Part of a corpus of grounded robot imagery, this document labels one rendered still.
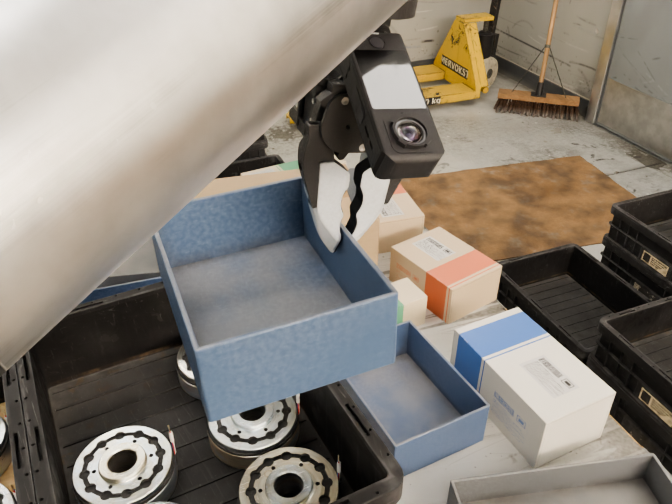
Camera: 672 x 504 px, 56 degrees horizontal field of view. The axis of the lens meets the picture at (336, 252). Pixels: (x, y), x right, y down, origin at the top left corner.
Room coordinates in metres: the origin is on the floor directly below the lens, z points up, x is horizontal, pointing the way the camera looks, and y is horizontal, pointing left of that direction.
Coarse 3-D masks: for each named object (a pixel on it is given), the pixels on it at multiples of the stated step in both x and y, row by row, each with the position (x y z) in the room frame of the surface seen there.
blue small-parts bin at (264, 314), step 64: (256, 192) 0.53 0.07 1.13; (192, 256) 0.50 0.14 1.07; (256, 256) 0.51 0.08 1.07; (320, 256) 0.50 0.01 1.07; (192, 320) 0.41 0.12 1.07; (256, 320) 0.41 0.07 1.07; (320, 320) 0.34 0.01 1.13; (384, 320) 0.36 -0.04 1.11; (256, 384) 0.32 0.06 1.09; (320, 384) 0.34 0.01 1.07
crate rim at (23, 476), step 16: (16, 368) 0.50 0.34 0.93; (16, 384) 0.47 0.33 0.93; (16, 400) 0.45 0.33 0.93; (16, 416) 0.43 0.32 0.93; (16, 432) 0.41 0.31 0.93; (16, 464) 0.37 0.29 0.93; (16, 480) 0.35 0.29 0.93; (32, 480) 0.36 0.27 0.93; (16, 496) 0.34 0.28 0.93; (32, 496) 0.34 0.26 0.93
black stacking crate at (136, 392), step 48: (48, 336) 0.57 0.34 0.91; (96, 336) 0.60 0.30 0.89; (144, 336) 0.62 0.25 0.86; (48, 384) 0.56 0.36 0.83; (96, 384) 0.57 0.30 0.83; (144, 384) 0.57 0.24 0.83; (48, 432) 0.44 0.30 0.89; (96, 432) 0.49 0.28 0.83; (192, 432) 0.49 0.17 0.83; (336, 432) 0.45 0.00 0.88; (192, 480) 0.43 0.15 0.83; (240, 480) 0.43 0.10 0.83
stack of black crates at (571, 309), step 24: (504, 264) 1.48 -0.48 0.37; (528, 264) 1.51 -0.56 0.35; (552, 264) 1.55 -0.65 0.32; (576, 264) 1.55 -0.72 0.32; (600, 264) 1.48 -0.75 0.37; (504, 288) 1.42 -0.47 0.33; (528, 288) 1.50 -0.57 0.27; (552, 288) 1.50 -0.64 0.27; (576, 288) 1.50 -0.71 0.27; (600, 288) 1.45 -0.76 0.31; (624, 288) 1.38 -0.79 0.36; (528, 312) 1.32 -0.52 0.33; (552, 312) 1.39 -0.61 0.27; (576, 312) 1.39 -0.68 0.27; (600, 312) 1.39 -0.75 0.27; (552, 336) 1.23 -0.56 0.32; (576, 336) 1.29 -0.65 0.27; (600, 336) 1.29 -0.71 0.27
